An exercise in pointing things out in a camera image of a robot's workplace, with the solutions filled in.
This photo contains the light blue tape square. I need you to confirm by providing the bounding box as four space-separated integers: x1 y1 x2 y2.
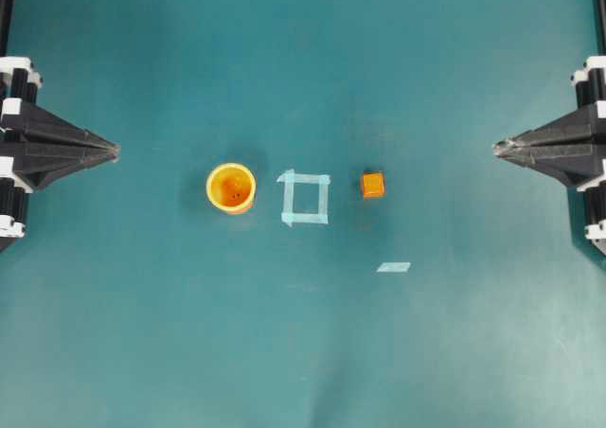
276 169 331 227

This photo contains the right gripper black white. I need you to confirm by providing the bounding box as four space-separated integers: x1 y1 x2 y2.
491 54 606 258

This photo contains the small light blue tape strip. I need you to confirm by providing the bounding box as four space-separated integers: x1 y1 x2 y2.
376 261 411 273

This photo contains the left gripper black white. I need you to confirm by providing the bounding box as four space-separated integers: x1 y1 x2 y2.
0 56 121 254

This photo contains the orange cube block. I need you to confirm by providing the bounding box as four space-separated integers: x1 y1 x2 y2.
360 171 385 199

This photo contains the black frame post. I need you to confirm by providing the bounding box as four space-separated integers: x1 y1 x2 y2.
593 0 606 56
0 0 14 57

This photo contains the black frame post left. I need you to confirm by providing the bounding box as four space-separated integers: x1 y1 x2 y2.
0 0 14 57

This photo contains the yellow orange cup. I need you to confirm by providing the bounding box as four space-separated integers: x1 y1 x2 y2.
205 163 257 215

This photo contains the black frame post right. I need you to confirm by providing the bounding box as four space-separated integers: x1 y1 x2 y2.
593 0 606 56

